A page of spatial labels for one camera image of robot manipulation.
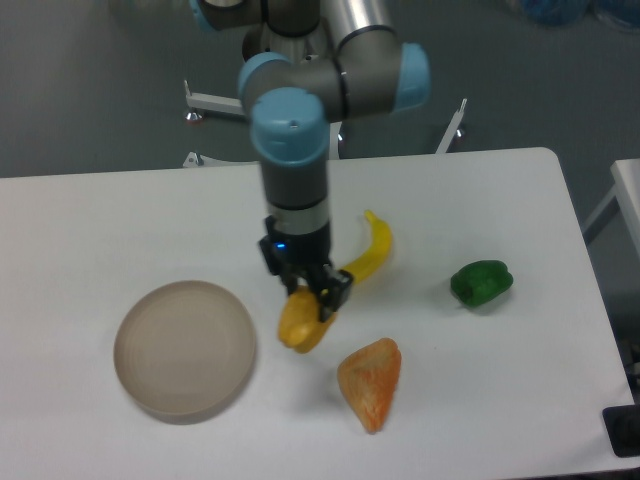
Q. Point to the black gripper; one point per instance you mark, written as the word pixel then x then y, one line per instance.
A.
pixel 300 257

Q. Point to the yellow bell pepper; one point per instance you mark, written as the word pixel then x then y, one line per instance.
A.
pixel 299 326

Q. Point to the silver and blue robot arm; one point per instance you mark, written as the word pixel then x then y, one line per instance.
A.
pixel 315 63

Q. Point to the beige round plate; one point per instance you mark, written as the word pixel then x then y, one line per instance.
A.
pixel 185 351

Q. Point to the green bell pepper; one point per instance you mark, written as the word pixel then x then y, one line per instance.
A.
pixel 480 282

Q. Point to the yellow banana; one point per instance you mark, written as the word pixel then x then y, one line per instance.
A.
pixel 378 251

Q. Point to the orange triangular pastry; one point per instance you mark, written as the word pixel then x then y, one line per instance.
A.
pixel 368 379

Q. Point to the white side table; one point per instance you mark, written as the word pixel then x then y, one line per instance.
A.
pixel 622 197

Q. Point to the black device at table edge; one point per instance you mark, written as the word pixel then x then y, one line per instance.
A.
pixel 622 426

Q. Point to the blue plastic bag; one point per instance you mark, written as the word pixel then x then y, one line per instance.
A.
pixel 623 15

